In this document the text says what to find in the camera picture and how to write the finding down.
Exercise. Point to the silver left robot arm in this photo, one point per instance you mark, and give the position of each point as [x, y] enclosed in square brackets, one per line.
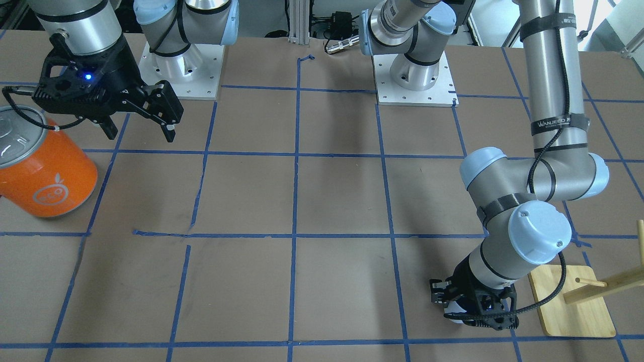
[512, 197]

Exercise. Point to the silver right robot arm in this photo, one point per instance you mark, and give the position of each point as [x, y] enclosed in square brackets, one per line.
[89, 24]

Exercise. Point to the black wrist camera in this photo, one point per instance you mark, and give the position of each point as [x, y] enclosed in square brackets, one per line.
[65, 77]
[508, 299]

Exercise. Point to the orange can with silver lid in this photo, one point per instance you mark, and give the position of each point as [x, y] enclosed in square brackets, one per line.
[43, 171]

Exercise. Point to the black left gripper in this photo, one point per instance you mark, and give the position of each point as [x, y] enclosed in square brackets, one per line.
[464, 285]

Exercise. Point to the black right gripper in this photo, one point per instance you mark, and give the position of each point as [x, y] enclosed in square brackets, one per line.
[119, 68]

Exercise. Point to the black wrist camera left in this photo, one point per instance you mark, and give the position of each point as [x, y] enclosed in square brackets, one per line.
[508, 299]

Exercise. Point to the light blue plastic cup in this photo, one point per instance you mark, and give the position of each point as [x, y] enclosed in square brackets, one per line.
[463, 305]

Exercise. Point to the aluminium frame post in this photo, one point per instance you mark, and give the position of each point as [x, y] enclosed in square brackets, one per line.
[299, 22]

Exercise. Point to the wooden cup rack stand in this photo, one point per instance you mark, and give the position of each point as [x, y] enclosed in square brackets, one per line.
[579, 309]

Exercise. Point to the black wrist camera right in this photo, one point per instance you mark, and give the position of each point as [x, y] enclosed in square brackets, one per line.
[65, 77]

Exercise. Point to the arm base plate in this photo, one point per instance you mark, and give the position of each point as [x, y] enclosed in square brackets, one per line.
[400, 82]
[193, 70]

